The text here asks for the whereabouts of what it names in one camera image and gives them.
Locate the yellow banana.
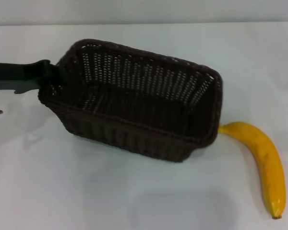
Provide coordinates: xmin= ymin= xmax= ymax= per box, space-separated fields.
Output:
xmin=217 ymin=121 xmax=286 ymax=219

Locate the black woven plastic basket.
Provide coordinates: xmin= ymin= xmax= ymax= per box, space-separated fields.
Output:
xmin=37 ymin=37 xmax=224 ymax=164

